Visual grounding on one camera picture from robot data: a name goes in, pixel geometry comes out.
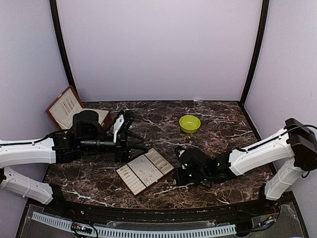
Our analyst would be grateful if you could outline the brown wooden jewelry box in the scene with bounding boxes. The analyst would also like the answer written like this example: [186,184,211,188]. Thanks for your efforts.
[46,86,111,130]

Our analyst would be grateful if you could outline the black front rail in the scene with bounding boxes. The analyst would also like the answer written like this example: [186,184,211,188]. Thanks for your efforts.
[46,182,281,223]

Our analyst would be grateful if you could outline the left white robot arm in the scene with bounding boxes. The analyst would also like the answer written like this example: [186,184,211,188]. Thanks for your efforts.
[0,110,149,216]

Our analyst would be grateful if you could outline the white slotted cable duct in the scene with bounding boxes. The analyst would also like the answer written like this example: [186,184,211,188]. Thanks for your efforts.
[31,212,237,238]

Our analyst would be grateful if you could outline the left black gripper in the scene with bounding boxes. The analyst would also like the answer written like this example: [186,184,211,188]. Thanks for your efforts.
[79,130,149,163]

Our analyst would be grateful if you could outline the green plastic bowl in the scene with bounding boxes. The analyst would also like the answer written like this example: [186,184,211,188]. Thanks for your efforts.
[179,115,201,134]

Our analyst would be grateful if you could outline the beige jewelry tray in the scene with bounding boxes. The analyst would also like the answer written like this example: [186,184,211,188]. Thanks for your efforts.
[116,148,175,197]

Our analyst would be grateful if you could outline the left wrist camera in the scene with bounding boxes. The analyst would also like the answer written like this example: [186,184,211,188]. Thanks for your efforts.
[106,111,135,143]

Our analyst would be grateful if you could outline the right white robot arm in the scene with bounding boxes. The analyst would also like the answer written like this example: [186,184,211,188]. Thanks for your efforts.
[173,118,317,215]

